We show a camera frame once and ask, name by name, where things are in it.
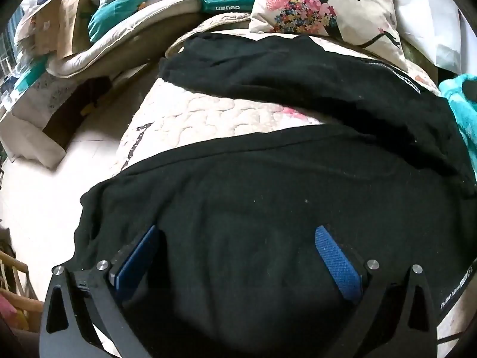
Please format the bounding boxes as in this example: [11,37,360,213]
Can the black pants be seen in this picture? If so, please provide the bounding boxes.
[74,32,477,358]

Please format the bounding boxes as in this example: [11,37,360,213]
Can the wooden chair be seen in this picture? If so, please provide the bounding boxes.
[0,250,44,333]

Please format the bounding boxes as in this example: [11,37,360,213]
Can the teal fleece blanket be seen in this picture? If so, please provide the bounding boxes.
[438,74,477,165]

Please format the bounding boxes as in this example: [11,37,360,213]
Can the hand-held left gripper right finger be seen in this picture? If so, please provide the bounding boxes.
[314,225,437,358]

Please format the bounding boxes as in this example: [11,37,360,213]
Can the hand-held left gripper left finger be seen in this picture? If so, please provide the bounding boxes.
[39,225,162,358]

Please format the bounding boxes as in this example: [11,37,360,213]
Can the quilted heart-print blanket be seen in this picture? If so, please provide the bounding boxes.
[112,12,471,358]

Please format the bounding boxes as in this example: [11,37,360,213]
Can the teal deli box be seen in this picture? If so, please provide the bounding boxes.
[197,0,258,16]

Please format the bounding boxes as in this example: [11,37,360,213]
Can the brown cardboard box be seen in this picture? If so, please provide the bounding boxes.
[61,0,98,59]

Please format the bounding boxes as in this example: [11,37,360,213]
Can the teal cloth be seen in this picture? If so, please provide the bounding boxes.
[87,0,165,43]

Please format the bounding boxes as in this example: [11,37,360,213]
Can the white patterned box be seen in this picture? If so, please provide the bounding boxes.
[0,70,83,168]

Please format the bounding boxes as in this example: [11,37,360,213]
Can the beige padded cushion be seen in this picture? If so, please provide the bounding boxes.
[47,0,209,79]

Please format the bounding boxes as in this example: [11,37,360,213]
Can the floral silhouette printed pillow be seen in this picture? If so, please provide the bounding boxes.
[248,0,408,71]

